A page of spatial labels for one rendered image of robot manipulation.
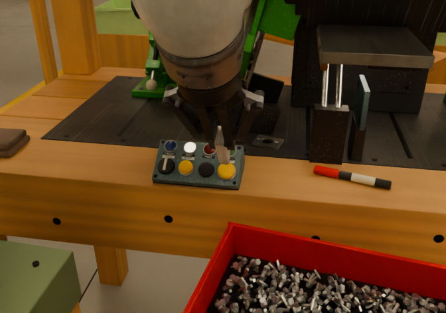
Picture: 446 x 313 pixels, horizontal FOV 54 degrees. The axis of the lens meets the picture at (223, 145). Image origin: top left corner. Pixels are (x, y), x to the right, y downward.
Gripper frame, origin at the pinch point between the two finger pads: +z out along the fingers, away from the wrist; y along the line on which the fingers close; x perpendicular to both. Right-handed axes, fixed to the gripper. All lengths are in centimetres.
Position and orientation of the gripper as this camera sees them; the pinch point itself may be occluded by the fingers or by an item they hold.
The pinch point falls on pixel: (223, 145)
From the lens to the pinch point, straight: 65.6
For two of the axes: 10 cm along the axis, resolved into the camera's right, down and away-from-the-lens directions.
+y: 9.9, 0.7, -1.5
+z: 1.0, 4.6, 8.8
